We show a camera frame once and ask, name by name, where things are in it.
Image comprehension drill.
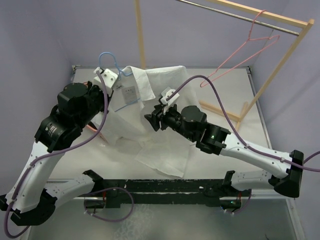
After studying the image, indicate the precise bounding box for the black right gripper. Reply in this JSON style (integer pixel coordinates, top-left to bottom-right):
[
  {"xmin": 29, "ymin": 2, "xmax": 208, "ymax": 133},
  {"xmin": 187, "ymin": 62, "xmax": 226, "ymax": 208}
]
[{"xmin": 144, "ymin": 102, "xmax": 196, "ymax": 142}]

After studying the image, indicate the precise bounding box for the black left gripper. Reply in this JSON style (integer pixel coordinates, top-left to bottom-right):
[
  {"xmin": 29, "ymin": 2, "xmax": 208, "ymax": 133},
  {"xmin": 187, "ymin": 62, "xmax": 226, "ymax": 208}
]
[{"xmin": 76, "ymin": 79, "xmax": 114, "ymax": 129}]

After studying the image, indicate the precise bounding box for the white shirt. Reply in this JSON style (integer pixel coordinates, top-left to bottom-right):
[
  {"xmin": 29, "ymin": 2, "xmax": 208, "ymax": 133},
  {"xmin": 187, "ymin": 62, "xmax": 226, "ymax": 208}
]
[{"xmin": 100, "ymin": 65, "xmax": 191, "ymax": 178}]

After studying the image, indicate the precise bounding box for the blue hanger hook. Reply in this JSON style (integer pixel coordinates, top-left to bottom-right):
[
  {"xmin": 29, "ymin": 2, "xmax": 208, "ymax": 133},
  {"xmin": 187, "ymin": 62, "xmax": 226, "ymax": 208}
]
[{"xmin": 98, "ymin": 51, "xmax": 141, "ymax": 113}]

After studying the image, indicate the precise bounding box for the pink wire hanger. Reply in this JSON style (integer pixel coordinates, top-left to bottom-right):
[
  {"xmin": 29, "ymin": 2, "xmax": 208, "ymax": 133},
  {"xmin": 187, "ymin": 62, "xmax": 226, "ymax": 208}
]
[{"xmin": 199, "ymin": 9, "xmax": 281, "ymax": 88}]

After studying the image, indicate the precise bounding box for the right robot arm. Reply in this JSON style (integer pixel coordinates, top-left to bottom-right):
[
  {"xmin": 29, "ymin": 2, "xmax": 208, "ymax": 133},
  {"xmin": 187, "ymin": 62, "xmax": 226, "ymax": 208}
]
[{"xmin": 144, "ymin": 104, "xmax": 304, "ymax": 198}]

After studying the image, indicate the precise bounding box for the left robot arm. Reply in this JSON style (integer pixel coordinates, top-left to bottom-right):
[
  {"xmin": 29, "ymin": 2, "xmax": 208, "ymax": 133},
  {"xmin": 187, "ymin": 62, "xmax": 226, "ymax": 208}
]
[{"xmin": 0, "ymin": 80, "xmax": 109, "ymax": 226}]

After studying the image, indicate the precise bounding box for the pink plastic laundry basket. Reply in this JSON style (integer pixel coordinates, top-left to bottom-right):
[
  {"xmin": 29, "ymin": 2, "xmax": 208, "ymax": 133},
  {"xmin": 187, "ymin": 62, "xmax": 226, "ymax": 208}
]
[{"xmin": 83, "ymin": 81, "xmax": 107, "ymax": 142}]

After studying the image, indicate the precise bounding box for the wooden clothes rack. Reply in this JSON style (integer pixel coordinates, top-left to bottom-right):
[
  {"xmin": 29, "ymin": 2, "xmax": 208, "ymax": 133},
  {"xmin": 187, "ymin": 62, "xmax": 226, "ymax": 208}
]
[{"xmin": 133, "ymin": 0, "xmax": 315, "ymax": 130}]

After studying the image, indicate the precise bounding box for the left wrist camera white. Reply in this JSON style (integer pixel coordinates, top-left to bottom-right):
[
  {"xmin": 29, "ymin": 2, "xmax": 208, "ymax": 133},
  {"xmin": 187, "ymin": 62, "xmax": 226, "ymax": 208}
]
[{"xmin": 92, "ymin": 67, "xmax": 118, "ymax": 92}]

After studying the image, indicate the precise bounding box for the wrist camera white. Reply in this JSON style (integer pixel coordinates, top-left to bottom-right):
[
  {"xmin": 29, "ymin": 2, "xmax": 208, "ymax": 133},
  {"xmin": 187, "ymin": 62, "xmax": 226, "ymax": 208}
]
[
  {"xmin": 92, "ymin": 67, "xmax": 118, "ymax": 92},
  {"xmin": 159, "ymin": 87, "xmax": 180, "ymax": 114}
]

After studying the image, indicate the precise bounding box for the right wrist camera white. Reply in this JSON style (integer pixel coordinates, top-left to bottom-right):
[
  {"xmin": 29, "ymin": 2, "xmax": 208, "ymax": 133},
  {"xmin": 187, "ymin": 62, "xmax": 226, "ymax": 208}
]
[{"xmin": 159, "ymin": 87, "xmax": 180, "ymax": 114}]

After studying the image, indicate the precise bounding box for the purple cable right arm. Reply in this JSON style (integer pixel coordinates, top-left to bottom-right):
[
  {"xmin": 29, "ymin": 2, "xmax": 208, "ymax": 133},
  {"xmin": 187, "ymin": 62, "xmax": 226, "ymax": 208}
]
[{"xmin": 166, "ymin": 75, "xmax": 320, "ymax": 173}]

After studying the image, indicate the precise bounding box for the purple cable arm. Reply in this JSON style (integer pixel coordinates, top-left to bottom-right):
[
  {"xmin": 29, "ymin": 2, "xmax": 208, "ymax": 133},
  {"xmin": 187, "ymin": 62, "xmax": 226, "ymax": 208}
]
[
  {"xmin": 4, "ymin": 72, "xmax": 110, "ymax": 239},
  {"xmin": 166, "ymin": 75, "xmax": 320, "ymax": 173}
]

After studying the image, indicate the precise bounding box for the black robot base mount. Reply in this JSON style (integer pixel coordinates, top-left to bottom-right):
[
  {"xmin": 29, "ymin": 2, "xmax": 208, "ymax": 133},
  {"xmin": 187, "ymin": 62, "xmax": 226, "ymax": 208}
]
[{"xmin": 99, "ymin": 178, "xmax": 243, "ymax": 208}]

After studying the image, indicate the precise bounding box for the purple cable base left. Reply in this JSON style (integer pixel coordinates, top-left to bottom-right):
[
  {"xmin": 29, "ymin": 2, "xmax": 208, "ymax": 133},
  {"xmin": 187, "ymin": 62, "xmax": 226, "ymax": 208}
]
[{"xmin": 83, "ymin": 186, "xmax": 135, "ymax": 223}]

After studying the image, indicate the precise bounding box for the purple cable base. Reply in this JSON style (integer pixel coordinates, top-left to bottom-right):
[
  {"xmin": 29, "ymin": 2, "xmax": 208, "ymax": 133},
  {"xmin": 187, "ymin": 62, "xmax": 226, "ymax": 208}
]
[
  {"xmin": 83, "ymin": 186, "xmax": 135, "ymax": 223},
  {"xmin": 223, "ymin": 189, "xmax": 252, "ymax": 216}
]

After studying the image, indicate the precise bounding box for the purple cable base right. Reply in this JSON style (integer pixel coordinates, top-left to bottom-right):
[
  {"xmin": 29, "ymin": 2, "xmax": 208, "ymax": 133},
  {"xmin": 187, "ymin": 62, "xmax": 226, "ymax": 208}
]
[{"xmin": 223, "ymin": 189, "xmax": 252, "ymax": 216}]

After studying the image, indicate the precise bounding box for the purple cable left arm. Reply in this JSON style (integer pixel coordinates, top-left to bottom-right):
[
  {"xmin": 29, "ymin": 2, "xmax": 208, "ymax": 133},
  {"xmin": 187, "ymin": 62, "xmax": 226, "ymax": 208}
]
[{"xmin": 4, "ymin": 72, "xmax": 110, "ymax": 239}]

